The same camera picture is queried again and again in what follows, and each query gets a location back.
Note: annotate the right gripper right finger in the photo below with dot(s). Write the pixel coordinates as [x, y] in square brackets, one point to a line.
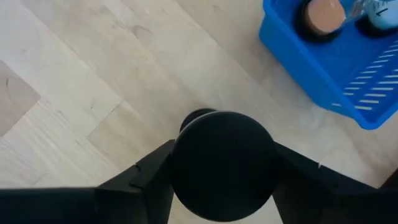
[311, 199]

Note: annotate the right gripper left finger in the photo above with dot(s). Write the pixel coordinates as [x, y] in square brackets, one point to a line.
[140, 193]

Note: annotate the red sand hourglass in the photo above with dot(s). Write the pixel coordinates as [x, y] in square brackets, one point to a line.
[224, 168]

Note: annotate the orange sand hourglass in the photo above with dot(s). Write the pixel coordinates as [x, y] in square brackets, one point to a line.
[323, 15]

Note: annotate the white sand hourglass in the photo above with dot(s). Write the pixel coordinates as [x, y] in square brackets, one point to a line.
[382, 14]

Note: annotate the blue plastic basket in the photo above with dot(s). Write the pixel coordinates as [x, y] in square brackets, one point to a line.
[342, 77]

